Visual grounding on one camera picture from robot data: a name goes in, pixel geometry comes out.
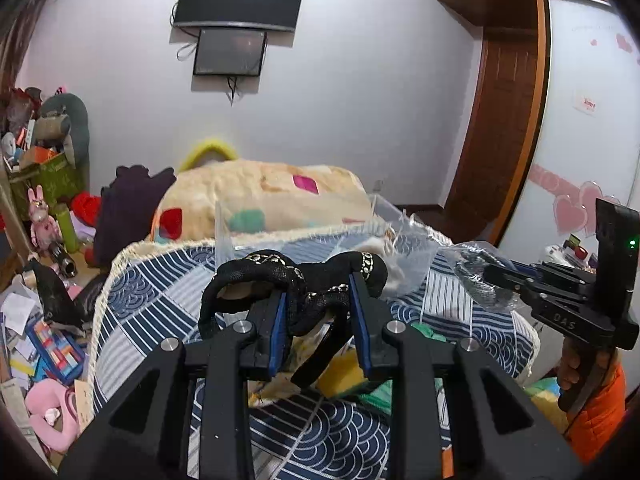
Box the brown wooden door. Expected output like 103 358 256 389
444 18 538 242

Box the green cardboard box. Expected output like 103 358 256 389
9 154 85 221

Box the dark purple garment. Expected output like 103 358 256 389
92 165 176 268

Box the blue white patterned bedspread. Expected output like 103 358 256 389
90 226 540 479

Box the yellow sponge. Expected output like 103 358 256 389
314 348 369 399

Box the yellow foam ring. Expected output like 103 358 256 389
177 136 239 174

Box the white sticker-covered suitcase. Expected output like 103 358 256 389
540 234 598 274

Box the green cylinder bottle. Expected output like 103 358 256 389
53 204 80 254

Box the pink bunny plush toy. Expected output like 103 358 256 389
28 184 63 254

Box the black patterned headband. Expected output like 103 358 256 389
198 249 388 388

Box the red plush item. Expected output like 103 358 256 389
70 191 102 228

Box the clear bag with dark item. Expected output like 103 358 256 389
438 240 521 313

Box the right hand holding handle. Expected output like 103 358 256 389
556 337 618 391

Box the green mesh cloth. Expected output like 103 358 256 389
356 322 448 418

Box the grey green plush dinosaur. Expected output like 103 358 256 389
34 93 90 167

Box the beige patchwork plush blanket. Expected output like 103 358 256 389
151 159 372 242

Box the clear plastic storage bin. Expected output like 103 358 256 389
209 194 457 302

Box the orange sleeve forearm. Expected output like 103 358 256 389
565 364 626 464

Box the colourful puzzle box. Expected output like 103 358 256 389
26 318 86 386

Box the white wardrobe sliding door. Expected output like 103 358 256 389
499 0 639 262

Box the small wall monitor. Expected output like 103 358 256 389
193 28 267 77

